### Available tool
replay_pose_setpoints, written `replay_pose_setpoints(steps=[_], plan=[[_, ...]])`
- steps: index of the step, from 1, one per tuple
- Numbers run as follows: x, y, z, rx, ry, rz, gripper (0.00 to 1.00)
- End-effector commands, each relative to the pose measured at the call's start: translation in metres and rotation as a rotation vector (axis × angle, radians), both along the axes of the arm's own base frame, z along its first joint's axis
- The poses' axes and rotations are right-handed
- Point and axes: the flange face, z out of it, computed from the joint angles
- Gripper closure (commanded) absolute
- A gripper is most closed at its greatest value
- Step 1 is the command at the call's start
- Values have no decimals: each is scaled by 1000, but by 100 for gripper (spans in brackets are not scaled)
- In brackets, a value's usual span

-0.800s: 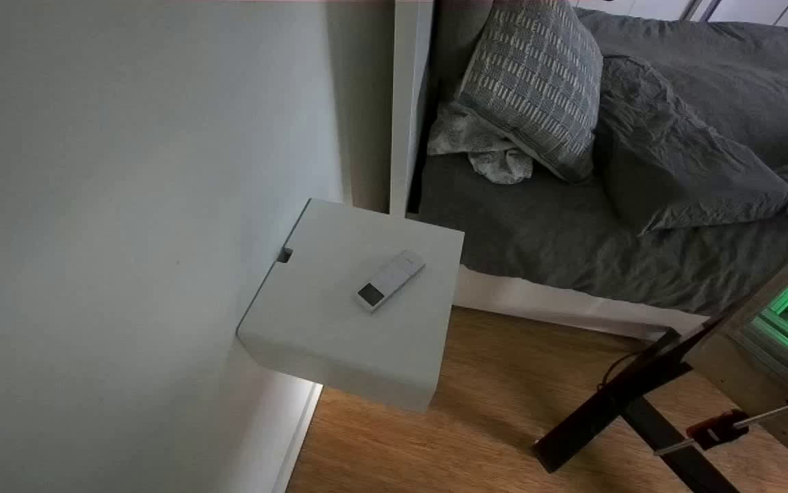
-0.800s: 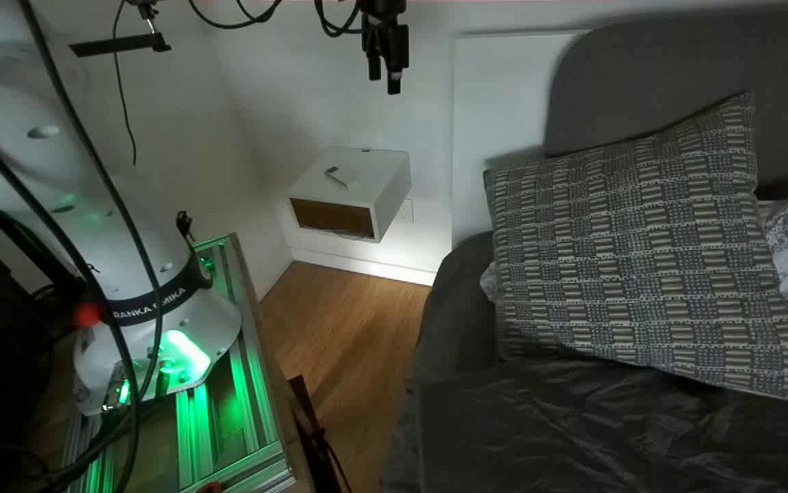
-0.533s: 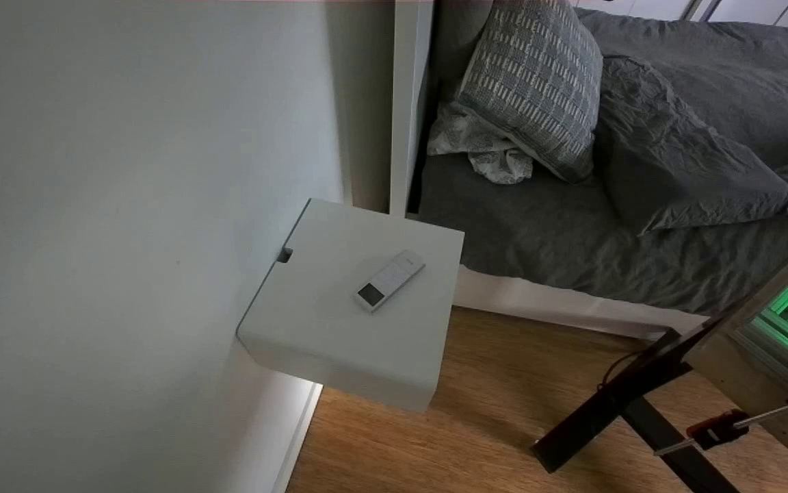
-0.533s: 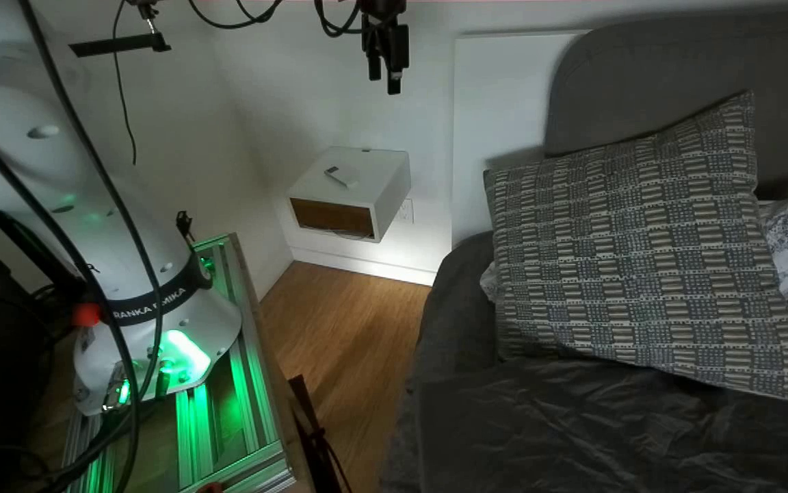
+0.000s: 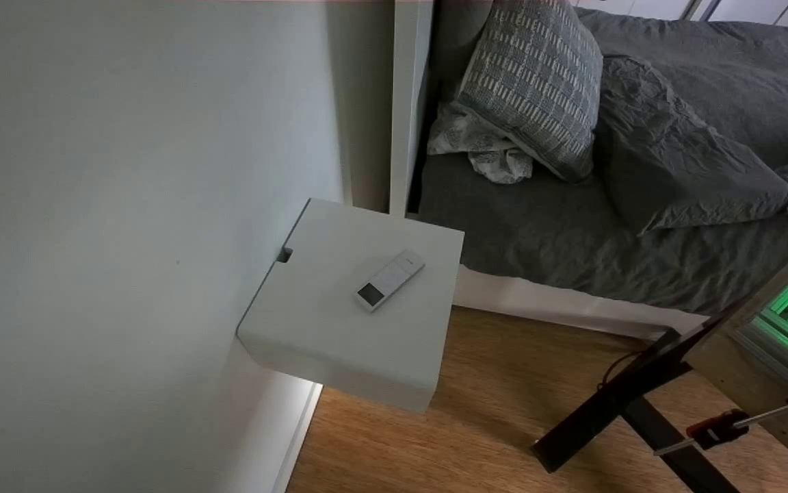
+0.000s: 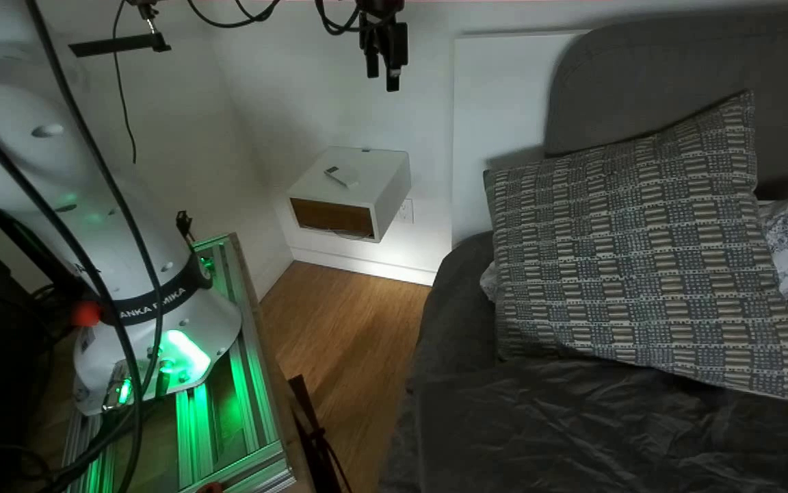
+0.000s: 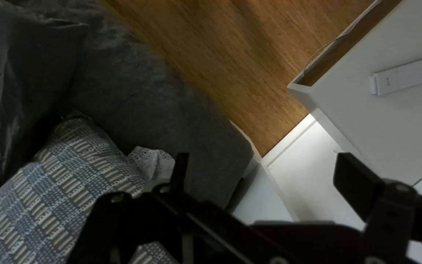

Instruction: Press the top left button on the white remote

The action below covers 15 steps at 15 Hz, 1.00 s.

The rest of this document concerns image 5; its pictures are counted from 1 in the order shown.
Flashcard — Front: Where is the crumpled white cloth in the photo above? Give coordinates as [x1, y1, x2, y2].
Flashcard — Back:
[423, 99, 540, 187]

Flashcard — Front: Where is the white bed side rail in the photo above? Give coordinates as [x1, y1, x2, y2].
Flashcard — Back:
[451, 262, 712, 343]

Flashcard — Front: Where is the grey bed sheet mattress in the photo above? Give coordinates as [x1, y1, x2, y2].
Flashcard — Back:
[408, 147, 788, 318]

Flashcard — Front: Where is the dark grey duvet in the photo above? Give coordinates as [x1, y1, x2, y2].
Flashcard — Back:
[574, 6, 788, 173]

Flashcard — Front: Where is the plain grey pillow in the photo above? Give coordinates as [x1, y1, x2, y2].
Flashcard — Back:
[430, 0, 499, 92]

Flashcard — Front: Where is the white slatted headboard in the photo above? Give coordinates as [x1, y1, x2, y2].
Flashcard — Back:
[574, 0, 788, 32]

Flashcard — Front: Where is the white floating nightstand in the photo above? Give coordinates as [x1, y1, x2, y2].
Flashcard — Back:
[232, 194, 467, 416]

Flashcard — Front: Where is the dark grey wrinkled pillow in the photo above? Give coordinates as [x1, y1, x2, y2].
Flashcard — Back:
[594, 53, 788, 236]

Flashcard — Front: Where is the beige framed lit cabinet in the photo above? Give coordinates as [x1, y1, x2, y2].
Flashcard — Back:
[685, 223, 788, 487]

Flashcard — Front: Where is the grey plaid patterned pillow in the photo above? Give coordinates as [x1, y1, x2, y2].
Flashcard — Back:
[451, 0, 608, 184]

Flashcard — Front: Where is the red black clamp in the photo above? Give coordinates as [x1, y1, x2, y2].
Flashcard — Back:
[685, 409, 756, 453]

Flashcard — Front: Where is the black stand base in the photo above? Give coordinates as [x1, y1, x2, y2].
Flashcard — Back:
[530, 325, 745, 493]

